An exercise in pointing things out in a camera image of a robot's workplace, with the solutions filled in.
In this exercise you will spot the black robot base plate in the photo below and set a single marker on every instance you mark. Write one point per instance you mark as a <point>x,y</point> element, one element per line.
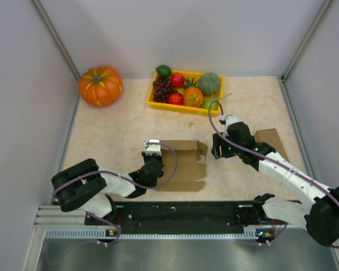
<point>186,217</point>

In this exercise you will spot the aluminium frame post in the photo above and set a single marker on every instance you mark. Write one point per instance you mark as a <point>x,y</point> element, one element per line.
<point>306,40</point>
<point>43,15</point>

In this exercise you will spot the aluminium frame post right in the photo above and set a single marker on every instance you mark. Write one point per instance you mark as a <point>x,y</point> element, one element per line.
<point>306,40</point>

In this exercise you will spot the green netted melon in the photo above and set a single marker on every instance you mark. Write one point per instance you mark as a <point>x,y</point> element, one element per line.
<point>209,83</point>

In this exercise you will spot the light green apple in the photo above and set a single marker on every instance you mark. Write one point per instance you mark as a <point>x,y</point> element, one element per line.
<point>206,103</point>

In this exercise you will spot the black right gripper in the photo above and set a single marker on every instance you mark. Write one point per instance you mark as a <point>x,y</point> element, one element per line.
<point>219,141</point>

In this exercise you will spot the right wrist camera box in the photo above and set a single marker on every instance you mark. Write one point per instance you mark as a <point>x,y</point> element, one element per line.
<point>226,121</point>

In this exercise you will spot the purple grape bunch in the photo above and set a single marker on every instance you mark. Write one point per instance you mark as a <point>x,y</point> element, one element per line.
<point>162,89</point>

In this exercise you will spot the red apple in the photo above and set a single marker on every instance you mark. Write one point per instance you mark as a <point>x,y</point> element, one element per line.
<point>176,99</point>
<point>177,80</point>

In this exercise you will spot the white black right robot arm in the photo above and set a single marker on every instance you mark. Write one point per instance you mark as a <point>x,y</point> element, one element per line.
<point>316,209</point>

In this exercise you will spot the red apple front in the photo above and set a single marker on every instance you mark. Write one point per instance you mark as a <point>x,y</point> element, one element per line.
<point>176,99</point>

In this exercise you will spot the yellow plastic fruit tray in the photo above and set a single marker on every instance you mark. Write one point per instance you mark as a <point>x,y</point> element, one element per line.
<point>214,110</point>

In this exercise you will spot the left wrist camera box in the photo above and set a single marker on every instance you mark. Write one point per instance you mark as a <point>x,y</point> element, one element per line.
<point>152,147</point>

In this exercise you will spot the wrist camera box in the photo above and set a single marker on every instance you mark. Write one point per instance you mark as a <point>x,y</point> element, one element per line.
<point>152,147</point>
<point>226,121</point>

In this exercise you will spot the aluminium frame post left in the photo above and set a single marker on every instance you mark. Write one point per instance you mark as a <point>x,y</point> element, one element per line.
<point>43,15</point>

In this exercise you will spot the orange horned melon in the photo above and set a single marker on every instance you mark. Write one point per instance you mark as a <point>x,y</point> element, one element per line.
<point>193,96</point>

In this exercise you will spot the red apple rear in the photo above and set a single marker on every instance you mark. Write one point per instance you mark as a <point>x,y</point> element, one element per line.
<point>177,80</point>

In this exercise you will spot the dark green lime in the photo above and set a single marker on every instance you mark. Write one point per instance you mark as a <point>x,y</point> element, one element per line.
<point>163,71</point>

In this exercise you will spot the orange pumpkin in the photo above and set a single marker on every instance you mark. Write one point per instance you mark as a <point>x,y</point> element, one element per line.
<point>100,87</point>

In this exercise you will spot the brown cardboard box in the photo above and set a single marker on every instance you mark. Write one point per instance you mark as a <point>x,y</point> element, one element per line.
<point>271,137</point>

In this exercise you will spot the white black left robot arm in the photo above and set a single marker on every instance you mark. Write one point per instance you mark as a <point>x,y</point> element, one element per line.
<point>87,187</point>

